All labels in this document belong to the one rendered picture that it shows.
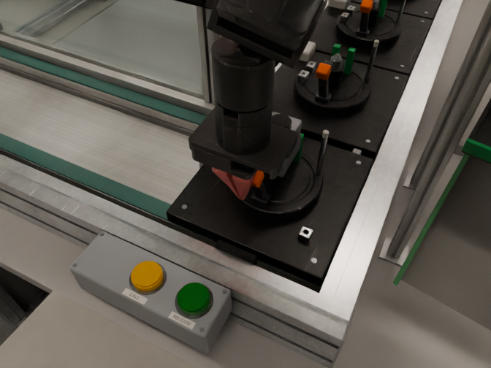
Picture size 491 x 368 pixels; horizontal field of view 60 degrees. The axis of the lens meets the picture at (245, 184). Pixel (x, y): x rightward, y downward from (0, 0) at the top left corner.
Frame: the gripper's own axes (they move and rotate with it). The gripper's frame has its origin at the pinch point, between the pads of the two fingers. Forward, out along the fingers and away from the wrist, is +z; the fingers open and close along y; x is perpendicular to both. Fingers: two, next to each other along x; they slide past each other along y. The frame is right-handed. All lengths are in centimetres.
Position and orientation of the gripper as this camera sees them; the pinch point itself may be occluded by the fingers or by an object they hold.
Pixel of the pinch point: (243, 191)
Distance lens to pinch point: 52.1
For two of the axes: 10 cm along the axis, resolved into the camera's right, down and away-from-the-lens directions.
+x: -4.4, 6.7, -5.9
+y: -9.0, -3.3, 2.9
